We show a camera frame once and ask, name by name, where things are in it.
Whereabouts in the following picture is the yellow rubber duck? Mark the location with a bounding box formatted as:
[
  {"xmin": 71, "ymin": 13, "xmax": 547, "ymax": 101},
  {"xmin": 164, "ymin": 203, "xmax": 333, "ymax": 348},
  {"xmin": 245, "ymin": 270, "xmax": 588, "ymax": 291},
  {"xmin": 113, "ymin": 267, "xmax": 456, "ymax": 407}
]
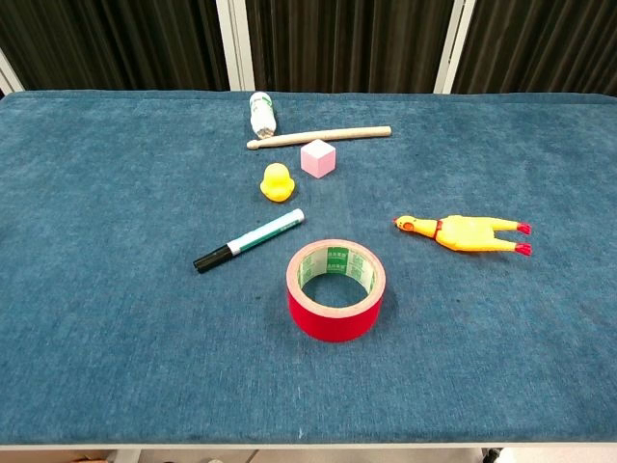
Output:
[{"xmin": 259, "ymin": 162, "xmax": 297, "ymax": 203}]

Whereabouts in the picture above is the yellow rubber chicken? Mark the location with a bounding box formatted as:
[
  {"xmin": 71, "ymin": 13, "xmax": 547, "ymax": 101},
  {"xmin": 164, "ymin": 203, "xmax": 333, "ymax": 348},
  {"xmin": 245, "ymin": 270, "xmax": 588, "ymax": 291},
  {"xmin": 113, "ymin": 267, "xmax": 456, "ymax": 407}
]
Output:
[{"xmin": 391, "ymin": 214, "xmax": 533, "ymax": 258}]

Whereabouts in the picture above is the white green marker pen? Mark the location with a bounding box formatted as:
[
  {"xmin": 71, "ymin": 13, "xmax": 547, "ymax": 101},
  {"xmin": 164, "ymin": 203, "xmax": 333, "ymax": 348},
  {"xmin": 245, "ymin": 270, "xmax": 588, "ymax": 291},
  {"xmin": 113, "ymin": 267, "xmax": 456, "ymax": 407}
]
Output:
[{"xmin": 193, "ymin": 207, "xmax": 306, "ymax": 274}]

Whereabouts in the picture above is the pink cube block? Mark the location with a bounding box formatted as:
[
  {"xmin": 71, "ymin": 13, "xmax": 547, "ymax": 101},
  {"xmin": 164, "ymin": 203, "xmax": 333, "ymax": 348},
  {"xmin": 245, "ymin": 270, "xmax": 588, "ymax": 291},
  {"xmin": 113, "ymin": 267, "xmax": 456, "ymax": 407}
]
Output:
[{"xmin": 300, "ymin": 139, "xmax": 336, "ymax": 179}]

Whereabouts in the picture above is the red tape roll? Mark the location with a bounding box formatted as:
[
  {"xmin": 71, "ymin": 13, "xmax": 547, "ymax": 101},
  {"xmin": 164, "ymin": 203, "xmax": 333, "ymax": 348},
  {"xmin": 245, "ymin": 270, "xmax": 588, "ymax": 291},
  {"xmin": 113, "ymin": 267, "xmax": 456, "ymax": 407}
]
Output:
[{"xmin": 285, "ymin": 238, "xmax": 386, "ymax": 344}]

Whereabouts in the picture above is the wooden drumstick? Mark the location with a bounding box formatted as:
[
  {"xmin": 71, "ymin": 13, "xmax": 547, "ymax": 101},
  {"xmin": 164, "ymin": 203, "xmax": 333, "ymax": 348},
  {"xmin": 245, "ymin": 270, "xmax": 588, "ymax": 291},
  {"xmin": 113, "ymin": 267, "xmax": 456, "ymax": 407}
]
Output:
[{"xmin": 246, "ymin": 125, "xmax": 392, "ymax": 150}]

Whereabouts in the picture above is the white green plastic bottle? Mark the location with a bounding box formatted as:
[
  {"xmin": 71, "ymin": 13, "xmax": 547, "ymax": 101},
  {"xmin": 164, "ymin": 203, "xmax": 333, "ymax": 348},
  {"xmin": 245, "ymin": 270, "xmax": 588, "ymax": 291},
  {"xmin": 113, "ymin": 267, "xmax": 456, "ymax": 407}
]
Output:
[{"xmin": 248, "ymin": 91, "xmax": 278, "ymax": 138}]

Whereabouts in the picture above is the dark pleated curtain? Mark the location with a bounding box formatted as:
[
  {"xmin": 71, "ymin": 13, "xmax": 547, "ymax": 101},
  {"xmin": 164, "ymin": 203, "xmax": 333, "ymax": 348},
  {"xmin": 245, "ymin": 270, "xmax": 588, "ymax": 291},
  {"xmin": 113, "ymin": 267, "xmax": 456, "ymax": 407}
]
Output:
[{"xmin": 0, "ymin": 0, "xmax": 617, "ymax": 96}]

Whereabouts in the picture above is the blue velvet table cloth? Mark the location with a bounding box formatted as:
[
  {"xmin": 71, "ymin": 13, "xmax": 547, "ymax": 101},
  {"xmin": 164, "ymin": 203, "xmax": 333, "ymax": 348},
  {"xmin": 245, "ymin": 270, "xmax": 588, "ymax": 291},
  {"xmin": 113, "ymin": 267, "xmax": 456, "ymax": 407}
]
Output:
[{"xmin": 0, "ymin": 90, "xmax": 617, "ymax": 445}]

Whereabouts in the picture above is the white frame post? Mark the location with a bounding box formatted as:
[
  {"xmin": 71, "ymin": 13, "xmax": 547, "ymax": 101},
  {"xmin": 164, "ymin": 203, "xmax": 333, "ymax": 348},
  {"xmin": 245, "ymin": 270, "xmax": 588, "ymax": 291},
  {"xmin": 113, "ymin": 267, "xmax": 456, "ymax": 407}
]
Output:
[
  {"xmin": 433, "ymin": 0, "xmax": 477, "ymax": 95},
  {"xmin": 214, "ymin": 0, "xmax": 255, "ymax": 92},
  {"xmin": 0, "ymin": 48, "xmax": 25, "ymax": 99}
]

